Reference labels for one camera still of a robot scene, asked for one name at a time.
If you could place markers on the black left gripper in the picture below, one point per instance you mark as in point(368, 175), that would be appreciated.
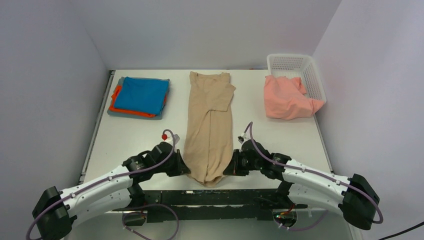
point(180, 168)

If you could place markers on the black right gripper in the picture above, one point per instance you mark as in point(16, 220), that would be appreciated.
point(234, 168)

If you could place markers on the beige t-shirt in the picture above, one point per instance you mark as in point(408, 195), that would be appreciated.
point(208, 146)

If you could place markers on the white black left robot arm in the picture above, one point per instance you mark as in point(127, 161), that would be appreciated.
point(58, 211)

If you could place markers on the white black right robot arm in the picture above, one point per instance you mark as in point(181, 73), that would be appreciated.
point(351, 197)

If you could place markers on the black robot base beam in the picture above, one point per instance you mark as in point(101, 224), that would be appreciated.
point(166, 205)

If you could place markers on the pink t-shirt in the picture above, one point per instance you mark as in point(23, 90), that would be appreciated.
point(285, 98)

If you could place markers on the grey folded t-shirt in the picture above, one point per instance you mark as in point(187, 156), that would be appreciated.
point(114, 114)

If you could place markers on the blue folded t-shirt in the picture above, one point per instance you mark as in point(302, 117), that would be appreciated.
point(141, 95)

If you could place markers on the orange folded t-shirt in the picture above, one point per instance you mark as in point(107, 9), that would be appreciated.
point(145, 103)

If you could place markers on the white plastic laundry basket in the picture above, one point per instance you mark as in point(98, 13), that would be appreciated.
point(298, 65)

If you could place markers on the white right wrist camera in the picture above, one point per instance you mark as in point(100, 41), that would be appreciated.
point(243, 138)

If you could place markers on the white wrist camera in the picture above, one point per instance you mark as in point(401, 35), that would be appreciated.
point(170, 139)
point(243, 138)

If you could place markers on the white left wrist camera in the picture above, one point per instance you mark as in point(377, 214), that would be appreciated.
point(170, 139)

